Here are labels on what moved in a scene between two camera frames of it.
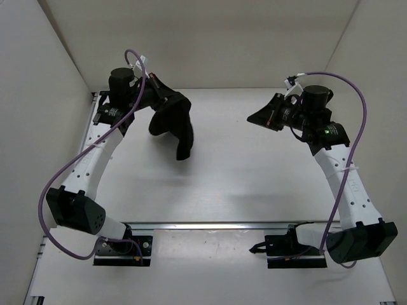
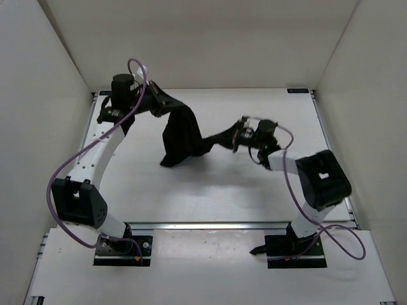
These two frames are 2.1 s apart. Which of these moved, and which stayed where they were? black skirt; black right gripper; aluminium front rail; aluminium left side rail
Moved: black skirt; black right gripper
Stayed: aluminium front rail; aluminium left side rail
